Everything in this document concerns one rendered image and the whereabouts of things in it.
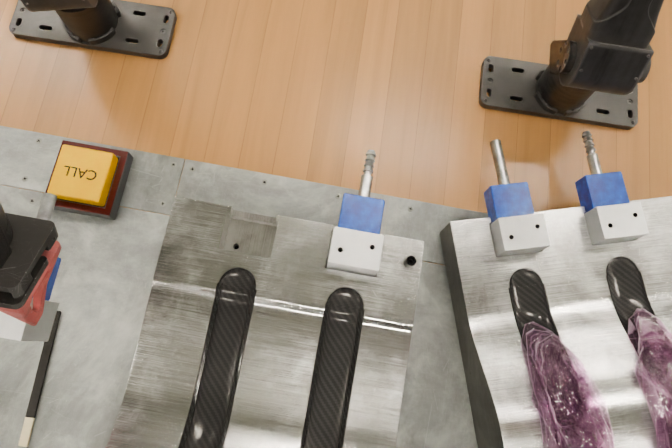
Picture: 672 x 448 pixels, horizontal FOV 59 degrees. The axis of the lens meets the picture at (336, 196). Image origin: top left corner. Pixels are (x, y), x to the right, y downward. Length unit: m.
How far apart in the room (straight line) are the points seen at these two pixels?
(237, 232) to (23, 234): 0.22
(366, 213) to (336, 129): 0.17
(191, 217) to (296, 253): 0.11
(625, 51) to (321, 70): 0.35
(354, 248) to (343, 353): 0.10
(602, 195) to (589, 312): 0.13
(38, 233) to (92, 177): 0.22
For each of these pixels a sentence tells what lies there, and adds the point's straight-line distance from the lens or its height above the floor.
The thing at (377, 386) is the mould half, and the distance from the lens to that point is 0.59.
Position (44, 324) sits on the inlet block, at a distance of 0.60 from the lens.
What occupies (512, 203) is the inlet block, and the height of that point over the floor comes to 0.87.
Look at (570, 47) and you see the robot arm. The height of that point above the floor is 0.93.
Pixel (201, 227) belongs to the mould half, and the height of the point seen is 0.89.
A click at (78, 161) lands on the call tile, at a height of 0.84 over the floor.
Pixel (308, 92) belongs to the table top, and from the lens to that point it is 0.76.
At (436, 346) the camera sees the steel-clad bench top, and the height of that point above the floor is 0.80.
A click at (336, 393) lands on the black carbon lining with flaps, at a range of 0.60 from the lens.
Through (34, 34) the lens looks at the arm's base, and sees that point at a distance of 0.85.
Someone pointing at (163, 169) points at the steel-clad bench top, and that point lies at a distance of 0.74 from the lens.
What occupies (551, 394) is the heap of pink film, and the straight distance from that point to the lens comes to 0.61.
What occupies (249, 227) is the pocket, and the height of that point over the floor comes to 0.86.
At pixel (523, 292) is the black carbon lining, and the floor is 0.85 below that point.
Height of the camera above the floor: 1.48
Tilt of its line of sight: 73 degrees down
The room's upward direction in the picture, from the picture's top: 9 degrees clockwise
